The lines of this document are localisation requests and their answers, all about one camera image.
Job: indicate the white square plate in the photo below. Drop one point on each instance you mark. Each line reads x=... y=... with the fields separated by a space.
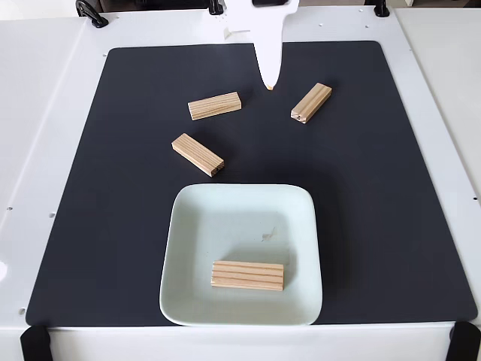
x=225 y=225

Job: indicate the wooden block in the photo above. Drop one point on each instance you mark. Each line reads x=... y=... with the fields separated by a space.
x=248 y=276
x=197 y=154
x=214 y=106
x=311 y=102

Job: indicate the black rubber mat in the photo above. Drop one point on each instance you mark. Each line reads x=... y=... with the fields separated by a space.
x=112 y=188

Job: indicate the black table clamp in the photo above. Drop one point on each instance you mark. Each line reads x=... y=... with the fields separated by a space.
x=214 y=7
x=92 y=13
x=381 y=9

